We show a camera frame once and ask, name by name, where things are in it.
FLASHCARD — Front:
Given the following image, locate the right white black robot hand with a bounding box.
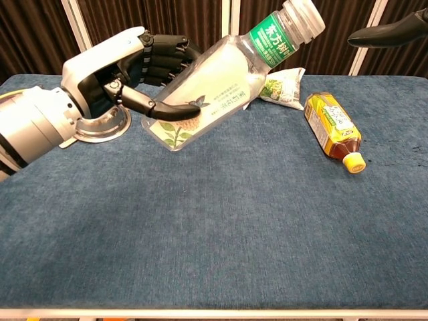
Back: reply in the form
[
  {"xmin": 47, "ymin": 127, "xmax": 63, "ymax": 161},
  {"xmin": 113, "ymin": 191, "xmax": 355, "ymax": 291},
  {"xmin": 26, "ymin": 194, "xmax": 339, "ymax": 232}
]
[{"xmin": 347, "ymin": 8, "xmax": 428, "ymax": 47}]

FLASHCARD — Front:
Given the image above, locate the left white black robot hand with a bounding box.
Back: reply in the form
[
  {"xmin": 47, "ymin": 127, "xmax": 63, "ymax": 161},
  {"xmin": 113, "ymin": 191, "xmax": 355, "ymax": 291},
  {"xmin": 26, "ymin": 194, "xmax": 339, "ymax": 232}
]
[{"xmin": 61, "ymin": 26, "xmax": 203, "ymax": 123}]

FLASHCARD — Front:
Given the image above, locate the white bottle cap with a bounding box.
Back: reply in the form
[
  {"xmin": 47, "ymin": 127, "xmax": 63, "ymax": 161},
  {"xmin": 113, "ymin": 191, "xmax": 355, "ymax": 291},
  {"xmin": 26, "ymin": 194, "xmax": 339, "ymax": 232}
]
[{"xmin": 283, "ymin": 0, "xmax": 326, "ymax": 44}]

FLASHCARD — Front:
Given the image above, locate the tea bottle yellow label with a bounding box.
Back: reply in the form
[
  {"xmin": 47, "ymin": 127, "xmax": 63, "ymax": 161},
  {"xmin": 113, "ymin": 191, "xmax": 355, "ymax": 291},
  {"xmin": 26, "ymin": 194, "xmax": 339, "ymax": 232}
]
[{"xmin": 303, "ymin": 92, "xmax": 367, "ymax": 175}]

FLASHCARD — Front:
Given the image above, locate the transparent bottle green label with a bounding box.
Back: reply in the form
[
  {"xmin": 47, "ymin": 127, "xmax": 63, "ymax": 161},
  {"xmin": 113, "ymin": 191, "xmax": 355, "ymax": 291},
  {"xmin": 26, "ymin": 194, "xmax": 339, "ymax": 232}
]
[{"xmin": 140, "ymin": 9, "xmax": 301, "ymax": 153}]

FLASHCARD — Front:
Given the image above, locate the stainless steel bowl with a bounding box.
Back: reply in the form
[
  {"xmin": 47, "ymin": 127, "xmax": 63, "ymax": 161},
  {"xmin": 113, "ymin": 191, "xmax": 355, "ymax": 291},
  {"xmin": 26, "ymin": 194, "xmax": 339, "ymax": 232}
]
[{"xmin": 74, "ymin": 103, "xmax": 132, "ymax": 144}]

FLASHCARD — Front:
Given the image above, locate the white green snack bag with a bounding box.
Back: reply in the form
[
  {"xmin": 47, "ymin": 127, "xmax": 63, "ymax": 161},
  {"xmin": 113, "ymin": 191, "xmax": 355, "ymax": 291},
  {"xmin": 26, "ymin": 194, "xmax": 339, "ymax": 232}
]
[{"xmin": 243, "ymin": 67, "xmax": 307, "ymax": 111}]

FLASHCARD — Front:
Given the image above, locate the blue felt table mat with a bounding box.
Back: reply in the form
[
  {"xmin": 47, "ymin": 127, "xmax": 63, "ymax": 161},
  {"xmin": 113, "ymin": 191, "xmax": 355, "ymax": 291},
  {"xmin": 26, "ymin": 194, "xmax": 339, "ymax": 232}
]
[{"xmin": 0, "ymin": 74, "xmax": 428, "ymax": 310}]

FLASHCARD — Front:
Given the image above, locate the white metal frame post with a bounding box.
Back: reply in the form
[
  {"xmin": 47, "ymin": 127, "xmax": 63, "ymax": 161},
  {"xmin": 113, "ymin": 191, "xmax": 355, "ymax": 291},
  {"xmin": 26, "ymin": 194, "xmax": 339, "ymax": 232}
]
[
  {"xmin": 222, "ymin": 0, "xmax": 240, "ymax": 38},
  {"xmin": 61, "ymin": 0, "xmax": 93, "ymax": 51},
  {"xmin": 349, "ymin": 0, "xmax": 389, "ymax": 76}
]

